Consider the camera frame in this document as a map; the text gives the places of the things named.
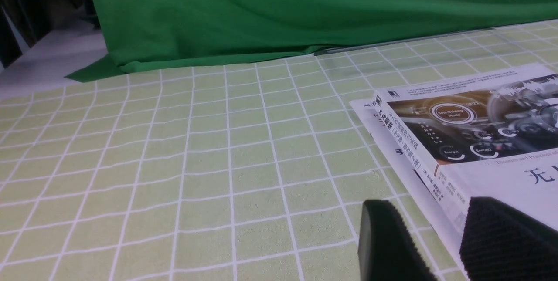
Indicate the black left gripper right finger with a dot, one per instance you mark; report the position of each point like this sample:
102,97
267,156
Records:
501,243

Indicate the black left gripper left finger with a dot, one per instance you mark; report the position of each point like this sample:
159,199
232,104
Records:
386,250

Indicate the white lower book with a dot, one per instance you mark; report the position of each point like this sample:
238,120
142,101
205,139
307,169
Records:
405,172

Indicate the white self-driving textbook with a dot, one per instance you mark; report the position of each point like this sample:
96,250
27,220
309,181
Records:
489,135

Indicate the green checkered tablecloth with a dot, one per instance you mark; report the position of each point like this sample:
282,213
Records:
245,172

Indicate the green backdrop cloth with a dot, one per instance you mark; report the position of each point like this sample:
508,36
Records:
146,35

